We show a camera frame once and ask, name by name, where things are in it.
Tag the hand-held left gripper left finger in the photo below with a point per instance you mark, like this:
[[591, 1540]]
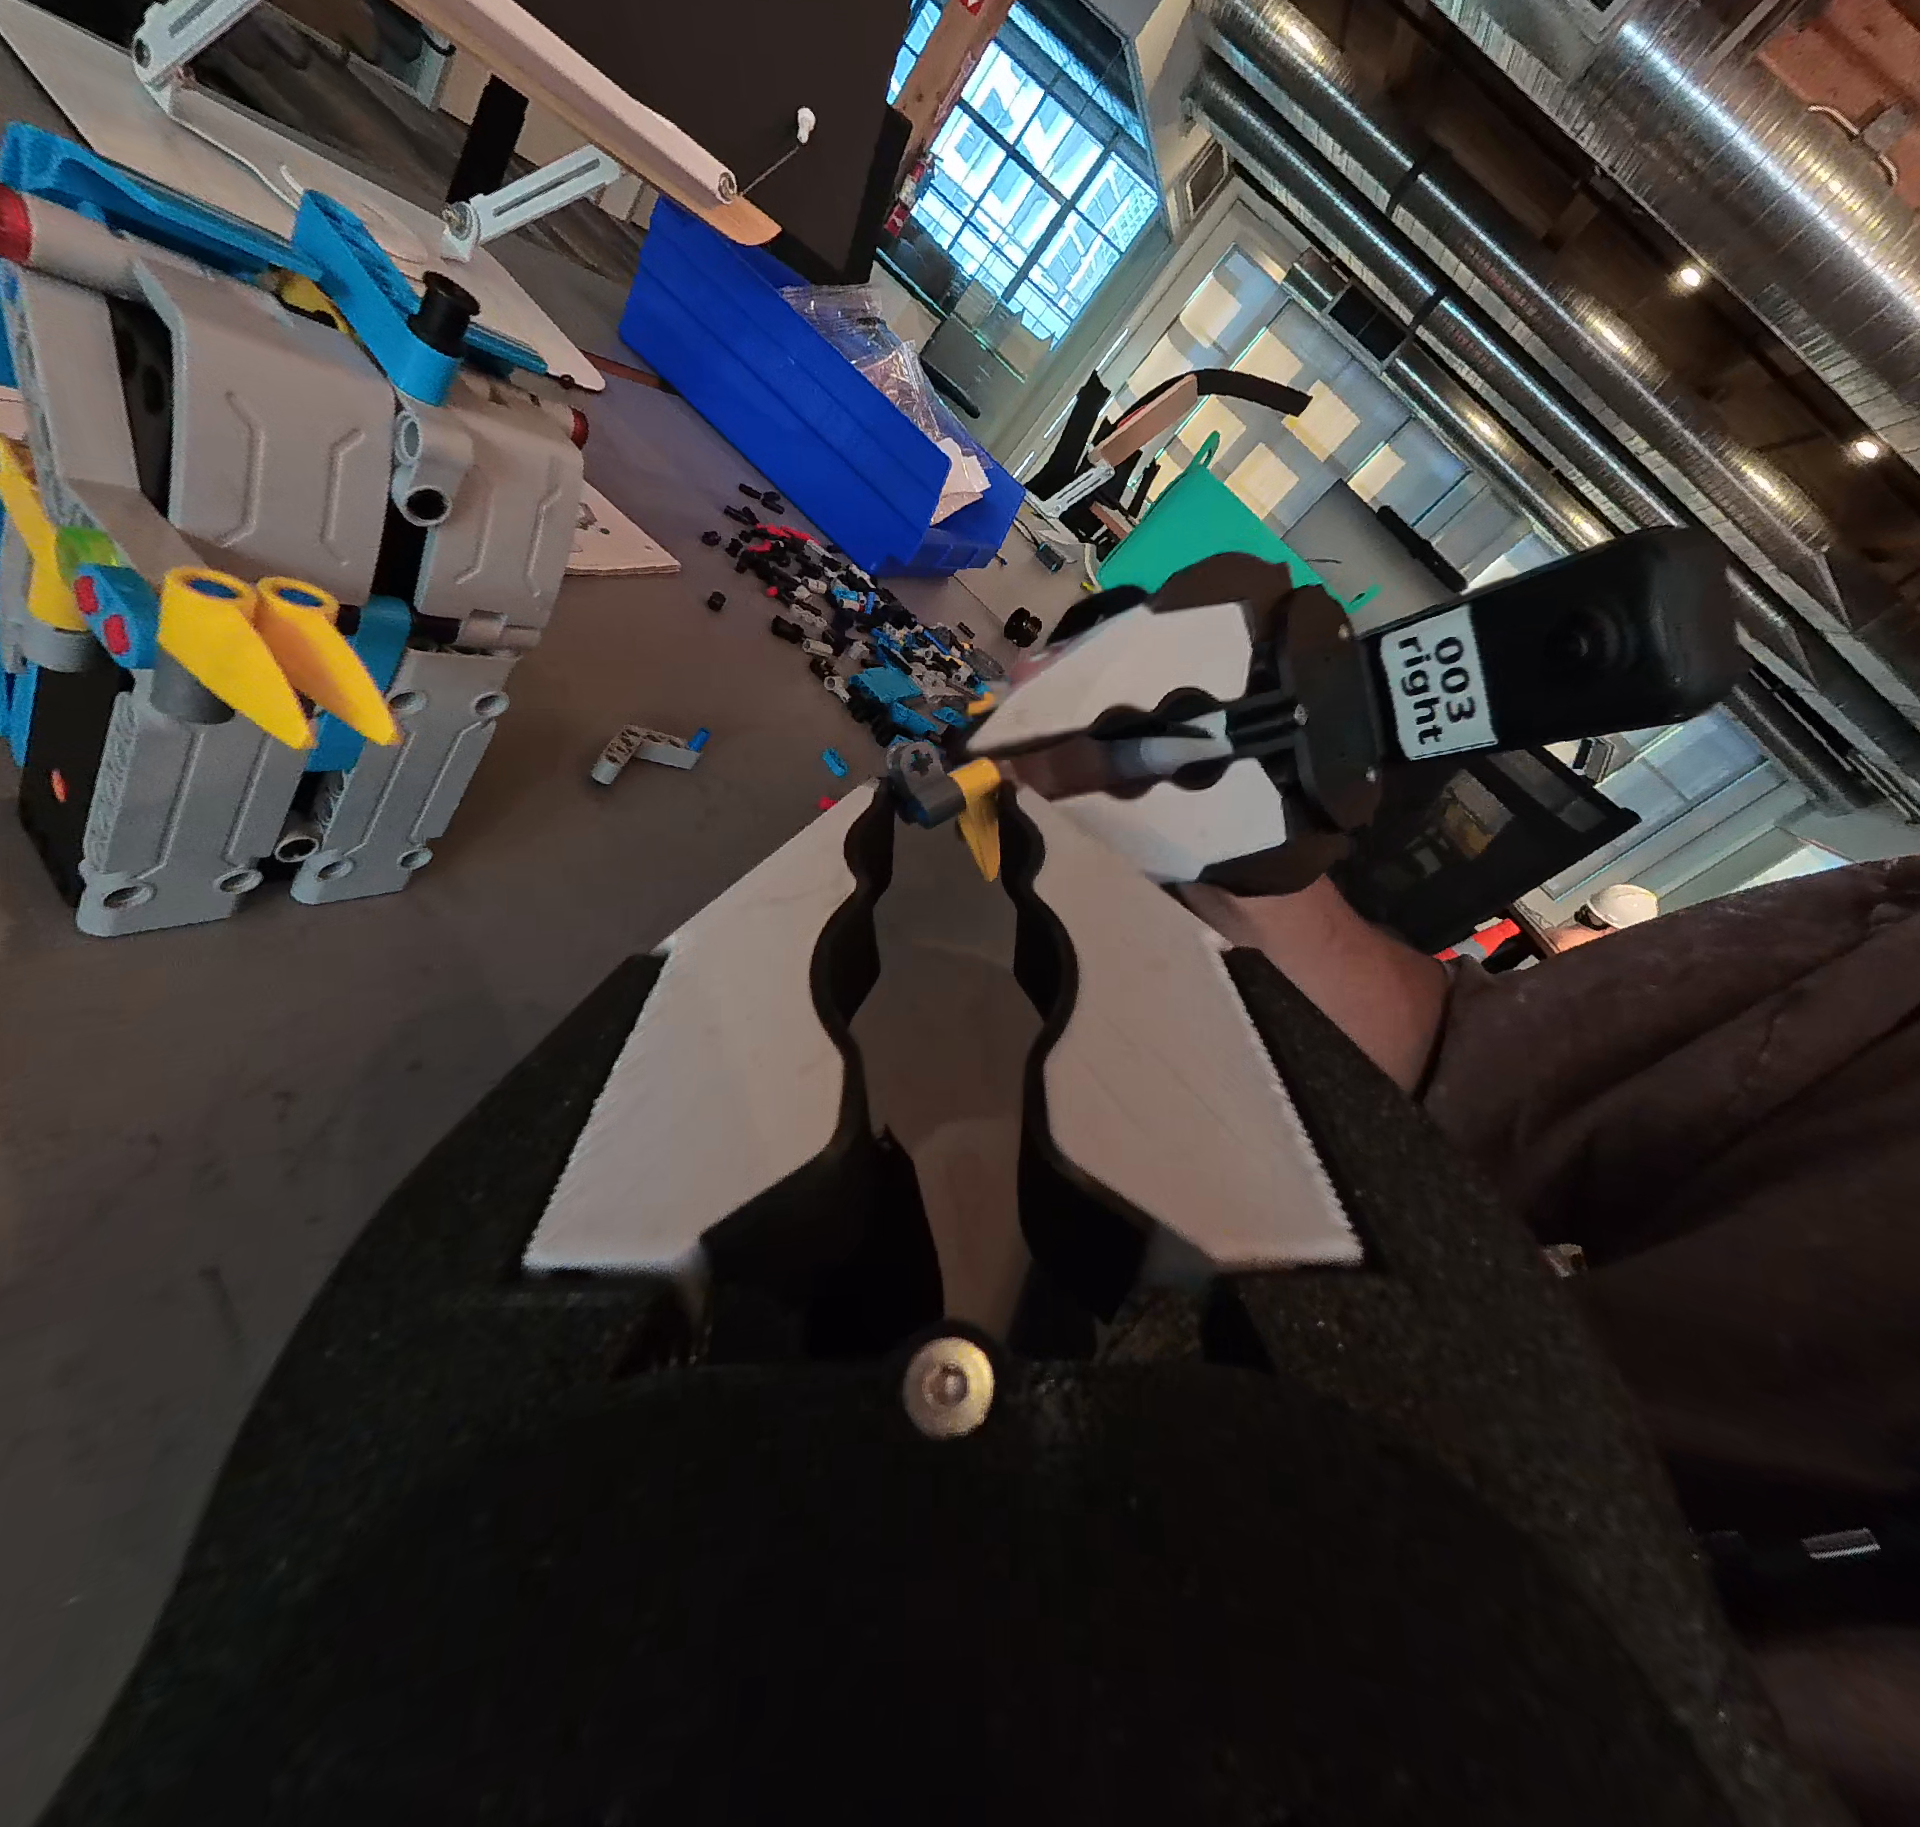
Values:
[[705, 1078]]

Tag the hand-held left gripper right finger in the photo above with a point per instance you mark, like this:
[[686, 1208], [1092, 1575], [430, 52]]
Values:
[[1185, 1093]]

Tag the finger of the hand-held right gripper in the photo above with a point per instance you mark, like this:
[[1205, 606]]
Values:
[[1125, 673], [1215, 830]]

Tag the yellow claw brick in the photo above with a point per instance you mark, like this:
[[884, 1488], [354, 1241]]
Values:
[[978, 807]]

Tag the grey blue brick robot model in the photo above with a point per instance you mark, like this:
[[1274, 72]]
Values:
[[271, 433]]

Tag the black toy wheel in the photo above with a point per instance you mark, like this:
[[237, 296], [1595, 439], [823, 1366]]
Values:
[[1024, 628]]

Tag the teal tote bag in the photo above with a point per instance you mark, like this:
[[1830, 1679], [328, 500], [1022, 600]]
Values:
[[1200, 538]]

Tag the pile of small brick pieces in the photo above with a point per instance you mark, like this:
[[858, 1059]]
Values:
[[886, 658]]

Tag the grey angled beam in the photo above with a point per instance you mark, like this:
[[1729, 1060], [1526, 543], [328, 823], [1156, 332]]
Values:
[[631, 759]]

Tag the clear plastic bags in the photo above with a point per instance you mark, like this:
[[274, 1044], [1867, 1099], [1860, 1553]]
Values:
[[870, 343]]

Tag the blue plastic bin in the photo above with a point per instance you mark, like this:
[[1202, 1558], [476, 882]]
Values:
[[781, 372]]

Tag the instruction booklet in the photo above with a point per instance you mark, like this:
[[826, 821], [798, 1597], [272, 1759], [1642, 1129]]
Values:
[[631, 552]]

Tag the red fire extinguisher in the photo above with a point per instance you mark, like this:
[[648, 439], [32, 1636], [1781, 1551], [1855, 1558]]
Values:
[[907, 191]]

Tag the black board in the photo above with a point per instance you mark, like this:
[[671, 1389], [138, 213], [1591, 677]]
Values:
[[721, 25]]

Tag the person's brown clothing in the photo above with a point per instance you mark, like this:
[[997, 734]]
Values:
[[1801, 1632]]

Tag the white folding stand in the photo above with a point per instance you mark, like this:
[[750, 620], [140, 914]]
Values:
[[495, 25]]

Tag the silver ventilation duct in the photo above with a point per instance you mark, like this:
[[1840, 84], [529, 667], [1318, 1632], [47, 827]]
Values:
[[1726, 131]]

